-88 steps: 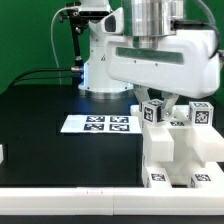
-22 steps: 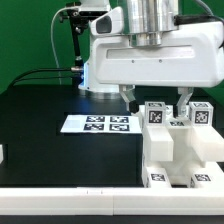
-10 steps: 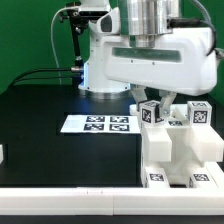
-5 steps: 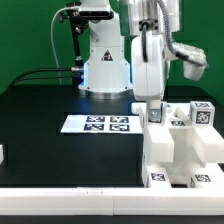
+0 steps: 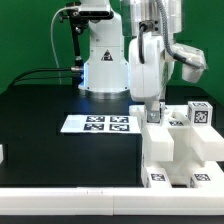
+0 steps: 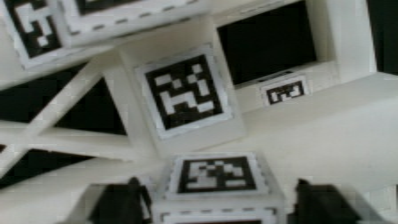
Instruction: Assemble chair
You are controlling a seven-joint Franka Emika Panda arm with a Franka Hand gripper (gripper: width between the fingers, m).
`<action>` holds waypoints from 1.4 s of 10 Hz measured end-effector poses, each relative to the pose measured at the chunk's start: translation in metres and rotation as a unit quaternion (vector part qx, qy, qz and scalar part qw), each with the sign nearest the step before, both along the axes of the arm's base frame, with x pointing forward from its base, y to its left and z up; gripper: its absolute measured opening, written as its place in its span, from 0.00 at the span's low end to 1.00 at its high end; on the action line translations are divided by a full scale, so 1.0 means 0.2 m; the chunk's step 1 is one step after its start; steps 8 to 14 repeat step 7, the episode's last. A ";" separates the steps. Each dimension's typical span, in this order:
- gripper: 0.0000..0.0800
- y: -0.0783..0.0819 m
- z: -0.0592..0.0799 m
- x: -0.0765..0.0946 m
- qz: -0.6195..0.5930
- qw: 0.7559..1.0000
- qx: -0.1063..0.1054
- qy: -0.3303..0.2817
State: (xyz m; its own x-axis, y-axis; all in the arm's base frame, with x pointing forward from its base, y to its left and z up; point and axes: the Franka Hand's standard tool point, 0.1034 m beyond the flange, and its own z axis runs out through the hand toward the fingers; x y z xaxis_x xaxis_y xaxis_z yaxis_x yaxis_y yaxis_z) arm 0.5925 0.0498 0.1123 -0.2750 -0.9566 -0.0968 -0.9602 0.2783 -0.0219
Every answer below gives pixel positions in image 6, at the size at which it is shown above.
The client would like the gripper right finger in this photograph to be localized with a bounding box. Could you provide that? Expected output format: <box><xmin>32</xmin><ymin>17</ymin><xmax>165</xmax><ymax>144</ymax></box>
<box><xmin>288</xmin><ymin>179</ymin><xmax>360</xmax><ymax>224</ymax></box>

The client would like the white chair back frame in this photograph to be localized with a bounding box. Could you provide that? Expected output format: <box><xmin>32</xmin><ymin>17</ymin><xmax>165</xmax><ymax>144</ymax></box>
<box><xmin>0</xmin><ymin>0</ymin><xmax>398</xmax><ymax>224</ymax></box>

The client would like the white chair leg cube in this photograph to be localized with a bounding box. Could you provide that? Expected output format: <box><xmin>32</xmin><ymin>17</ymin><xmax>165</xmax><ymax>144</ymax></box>
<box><xmin>151</xmin><ymin>152</ymin><xmax>288</xmax><ymax>224</ymax></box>

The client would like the white chair leg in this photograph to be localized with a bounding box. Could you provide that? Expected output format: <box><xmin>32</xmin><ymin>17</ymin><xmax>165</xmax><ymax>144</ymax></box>
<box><xmin>0</xmin><ymin>0</ymin><xmax>211</xmax><ymax>69</ymax></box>
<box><xmin>259</xmin><ymin>75</ymin><xmax>309</xmax><ymax>106</ymax></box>

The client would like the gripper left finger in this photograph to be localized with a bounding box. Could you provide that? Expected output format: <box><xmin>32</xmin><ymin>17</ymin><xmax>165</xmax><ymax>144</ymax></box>
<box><xmin>89</xmin><ymin>177</ymin><xmax>151</xmax><ymax>224</ymax></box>

